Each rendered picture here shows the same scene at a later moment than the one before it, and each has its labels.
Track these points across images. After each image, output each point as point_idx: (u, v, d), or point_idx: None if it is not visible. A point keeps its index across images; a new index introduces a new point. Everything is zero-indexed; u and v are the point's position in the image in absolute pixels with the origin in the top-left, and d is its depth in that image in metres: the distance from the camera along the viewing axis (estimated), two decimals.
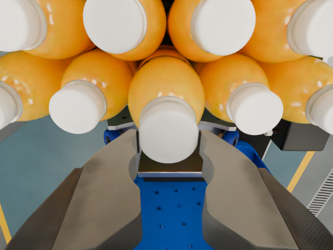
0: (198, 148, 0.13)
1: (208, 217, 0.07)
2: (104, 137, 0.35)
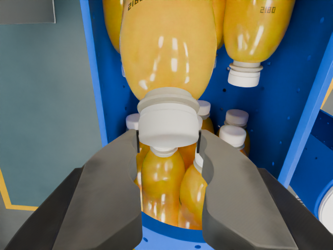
0: (198, 148, 0.13)
1: (208, 217, 0.07)
2: None
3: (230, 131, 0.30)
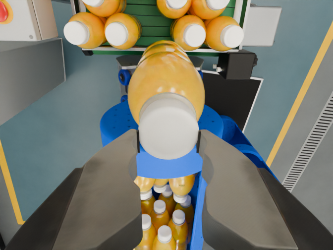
0: (197, 148, 0.13)
1: (207, 217, 0.07)
2: (119, 75, 0.56)
3: (177, 216, 0.61)
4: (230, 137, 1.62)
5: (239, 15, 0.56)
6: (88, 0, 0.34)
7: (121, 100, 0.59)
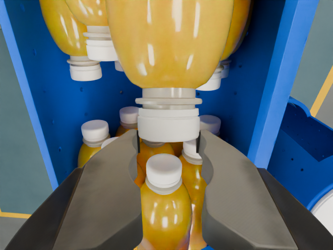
0: (197, 148, 0.13)
1: (207, 217, 0.07)
2: None
3: (194, 141, 0.27)
4: None
5: None
6: None
7: None
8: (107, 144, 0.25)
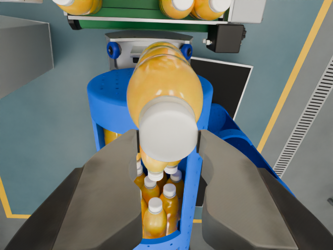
0: (197, 148, 0.13)
1: (207, 217, 0.07)
2: (107, 48, 0.55)
3: (167, 188, 0.61)
4: (220, 125, 1.64)
5: None
6: None
7: None
8: None
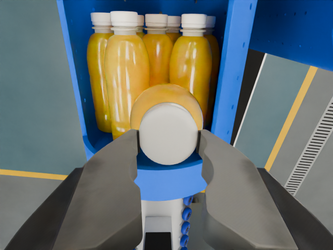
0: (197, 148, 0.13)
1: (207, 217, 0.07)
2: None
3: None
4: None
5: None
6: None
7: None
8: None
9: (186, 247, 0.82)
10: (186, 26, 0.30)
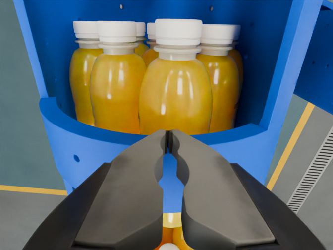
0: (171, 149, 0.13)
1: (188, 219, 0.07)
2: None
3: (212, 25, 0.21)
4: None
5: None
6: None
7: None
8: (104, 21, 0.20)
9: None
10: None
